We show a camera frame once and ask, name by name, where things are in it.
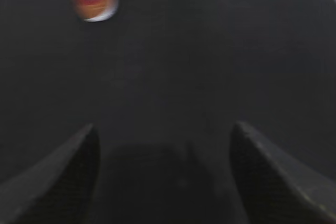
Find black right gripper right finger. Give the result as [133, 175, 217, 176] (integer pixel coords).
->
[229, 122, 335, 223]

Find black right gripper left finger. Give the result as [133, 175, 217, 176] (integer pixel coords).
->
[1, 124, 100, 223]

